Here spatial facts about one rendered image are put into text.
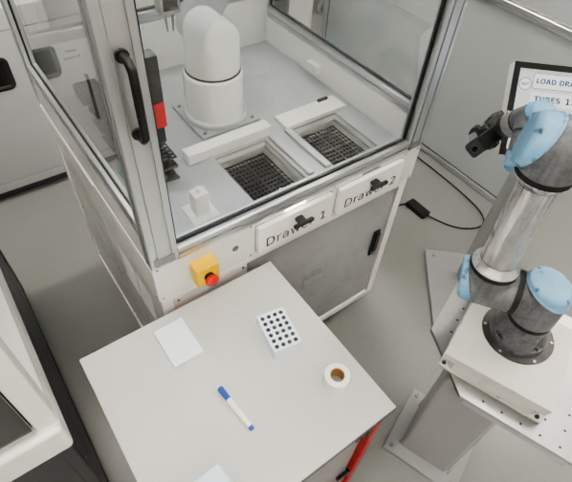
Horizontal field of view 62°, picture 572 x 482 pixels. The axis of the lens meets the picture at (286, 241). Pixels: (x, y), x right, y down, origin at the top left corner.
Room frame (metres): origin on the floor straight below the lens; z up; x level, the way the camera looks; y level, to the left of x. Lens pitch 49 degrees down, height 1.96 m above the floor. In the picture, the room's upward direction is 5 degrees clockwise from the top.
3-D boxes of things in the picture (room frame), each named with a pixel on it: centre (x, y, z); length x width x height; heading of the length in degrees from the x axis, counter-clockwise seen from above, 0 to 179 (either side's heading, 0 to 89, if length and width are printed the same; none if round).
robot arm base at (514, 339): (0.73, -0.66, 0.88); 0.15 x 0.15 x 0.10
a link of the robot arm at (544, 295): (0.73, -0.65, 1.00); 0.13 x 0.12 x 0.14; 73
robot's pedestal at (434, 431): (0.73, -0.66, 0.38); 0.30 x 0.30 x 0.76; 59
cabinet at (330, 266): (1.44, 0.24, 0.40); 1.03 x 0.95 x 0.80; 129
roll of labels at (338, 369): (0.57, -0.16, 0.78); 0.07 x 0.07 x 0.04
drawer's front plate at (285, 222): (1.04, -0.03, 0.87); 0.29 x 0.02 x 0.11; 129
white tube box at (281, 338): (0.70, 0.00, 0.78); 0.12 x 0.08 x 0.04; 30
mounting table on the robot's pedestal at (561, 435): (0.71, -0.68, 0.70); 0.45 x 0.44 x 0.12; 59
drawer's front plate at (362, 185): (1.24, -0.27, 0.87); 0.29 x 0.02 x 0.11; 129
